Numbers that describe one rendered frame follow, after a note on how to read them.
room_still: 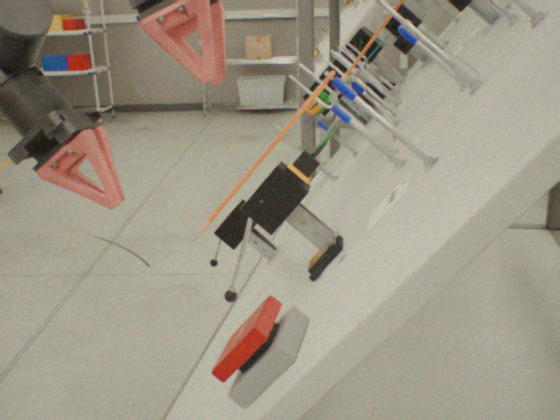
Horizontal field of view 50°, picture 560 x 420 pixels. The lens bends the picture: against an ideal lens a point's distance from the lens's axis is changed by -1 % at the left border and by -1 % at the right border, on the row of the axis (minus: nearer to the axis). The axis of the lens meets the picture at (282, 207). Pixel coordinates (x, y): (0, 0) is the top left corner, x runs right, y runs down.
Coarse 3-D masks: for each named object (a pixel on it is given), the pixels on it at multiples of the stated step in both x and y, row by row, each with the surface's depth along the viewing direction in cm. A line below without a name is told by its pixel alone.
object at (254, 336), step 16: (272, 304) 42; (256, 320) 40; (272, 320) 41; (240, 336) 41; (256, 336) 39; (272, 336) 41; (224, 352) 42; (240, 352) 40; (256, 352) 41; (224, 368) 40; (240, 368) 41
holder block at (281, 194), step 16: (272, 176) 57; (288, 176) 57; (256, 192) 58; (272, 192) 58; (288, 192) 58; (304, 192) 57; (240, 208) 58; (256, 208) 58; (272, 208) 58; (288, 208) 58; (272, 224) 58
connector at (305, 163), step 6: (306, 150) 60; (300, 156) 58; (306, 156) 58; (312, 156) 58; (294, 162) 58; (300, 162) 58; (306, 162) 58; (312, 162) 58; (318, 162) 58; (300, 168) 58; (306, 168) 58; (312, 168) 58; (294, 174) 58; (306, 174) 58; (300, 180) 58
